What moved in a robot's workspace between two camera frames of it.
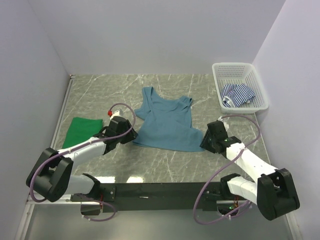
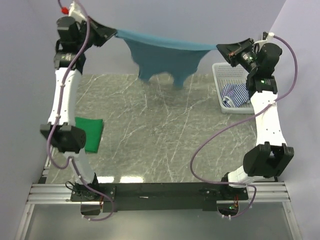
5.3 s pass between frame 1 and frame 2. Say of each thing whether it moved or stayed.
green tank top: stayed
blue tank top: moved
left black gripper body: moved
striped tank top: stayed
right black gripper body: moved
